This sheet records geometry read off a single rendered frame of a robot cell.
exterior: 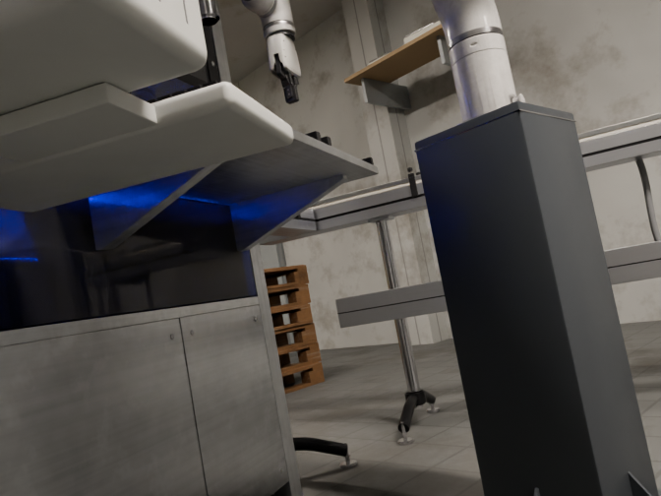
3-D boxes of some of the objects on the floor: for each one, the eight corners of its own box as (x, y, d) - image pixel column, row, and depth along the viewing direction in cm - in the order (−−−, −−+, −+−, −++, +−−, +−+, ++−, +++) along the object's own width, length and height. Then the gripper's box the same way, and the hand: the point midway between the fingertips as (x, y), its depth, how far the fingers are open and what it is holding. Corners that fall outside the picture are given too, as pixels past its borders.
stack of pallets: (260, 382, 452) (242, 279, 459) (330, 379, 396) (309, 263, 403) (119, 424, 368) (100, 298, 375) (183, 428, 313) (160, 280, 320)
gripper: (278, 20, 142) (292, 90, 140) (304, 40, 156) (317, 104, 154) (253, 31, 145) (266, 98, 143) (280, 49, 159) (292, 112, 157)
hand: (291, 94), depth 149 cm, fingers closed
